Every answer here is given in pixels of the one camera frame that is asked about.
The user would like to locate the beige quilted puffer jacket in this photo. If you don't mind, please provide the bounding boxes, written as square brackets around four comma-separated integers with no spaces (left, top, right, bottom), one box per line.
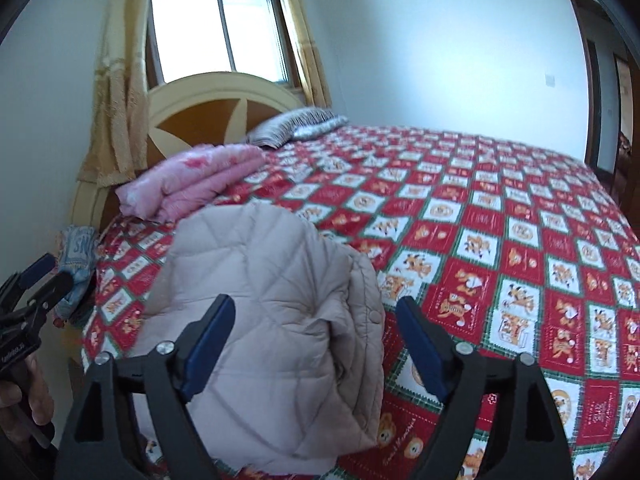
[131,203,385,474]

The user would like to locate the person's left hand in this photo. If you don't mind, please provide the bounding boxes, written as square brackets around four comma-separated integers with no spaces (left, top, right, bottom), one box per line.
[0,353,57,443]

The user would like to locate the blue white printed cloth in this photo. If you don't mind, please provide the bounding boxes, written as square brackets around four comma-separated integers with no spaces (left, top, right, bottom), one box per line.
[53,224,98,328]

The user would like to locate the left yellow curtain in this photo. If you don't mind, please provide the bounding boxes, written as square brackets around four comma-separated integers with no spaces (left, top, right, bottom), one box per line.
[78,0,150,188]

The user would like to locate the yellow curtain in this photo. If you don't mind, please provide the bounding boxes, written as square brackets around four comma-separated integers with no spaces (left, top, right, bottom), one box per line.
[280,0,332,107]
[78,0,150,188]

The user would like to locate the red patchwork cartoon bedspread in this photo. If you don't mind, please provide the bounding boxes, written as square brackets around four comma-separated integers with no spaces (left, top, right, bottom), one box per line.
[80,127,639,479]

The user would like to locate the folded pink quilt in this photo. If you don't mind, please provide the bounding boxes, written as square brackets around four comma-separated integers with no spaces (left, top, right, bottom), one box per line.
[116,144,267,223]

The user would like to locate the cream and brown headboard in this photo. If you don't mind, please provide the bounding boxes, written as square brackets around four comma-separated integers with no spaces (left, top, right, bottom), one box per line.
[69,70,306,233]

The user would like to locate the brown wooden door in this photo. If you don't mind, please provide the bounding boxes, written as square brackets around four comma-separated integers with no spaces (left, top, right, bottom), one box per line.
[613,54,639,234]

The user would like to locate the grey striped pillow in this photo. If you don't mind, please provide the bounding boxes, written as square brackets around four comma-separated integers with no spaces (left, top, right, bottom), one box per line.
[244,106,348,150]

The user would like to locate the right yellow curtain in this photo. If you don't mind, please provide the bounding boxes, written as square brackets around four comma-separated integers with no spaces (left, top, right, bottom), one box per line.
[280,0,332,107]

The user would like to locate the window with dark frame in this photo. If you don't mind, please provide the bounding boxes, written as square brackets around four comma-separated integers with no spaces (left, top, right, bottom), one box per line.
[148,0,300,88]

